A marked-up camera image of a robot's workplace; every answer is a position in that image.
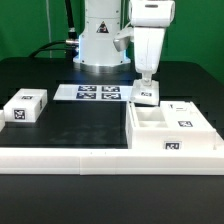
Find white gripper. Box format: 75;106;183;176
129;0;175;84

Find white cabinet door panel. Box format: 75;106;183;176
160;101;213;131
130;79;159;106

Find white cabinet body box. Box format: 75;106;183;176
125;102;218;152

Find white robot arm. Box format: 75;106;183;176
74;0;175;85

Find white cabinet top block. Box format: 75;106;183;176
3;88;48;123

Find small white block left edge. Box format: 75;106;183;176
0;110;5;132

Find white L-shaped boundary fence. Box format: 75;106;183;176
0;126;224;175

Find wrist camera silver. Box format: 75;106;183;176
113;27;134;52

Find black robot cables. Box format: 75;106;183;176
29;0;81;58

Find white marker base plate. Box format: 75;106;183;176
54;84;132;101

